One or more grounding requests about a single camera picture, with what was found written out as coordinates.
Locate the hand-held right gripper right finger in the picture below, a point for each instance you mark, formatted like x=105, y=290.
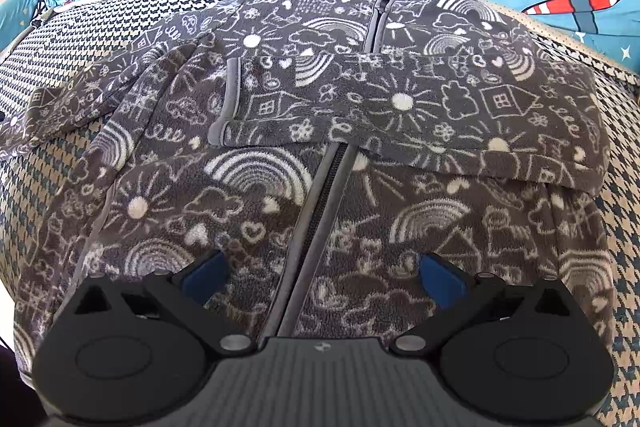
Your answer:
x=442, y=279

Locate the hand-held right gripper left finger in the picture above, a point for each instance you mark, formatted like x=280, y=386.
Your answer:
x=205, y=279

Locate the grey doodle-print fleece jacket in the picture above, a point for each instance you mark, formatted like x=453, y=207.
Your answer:
x=320, y=107

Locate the houndstooth sofa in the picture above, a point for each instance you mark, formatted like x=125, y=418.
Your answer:
x=620, y=257

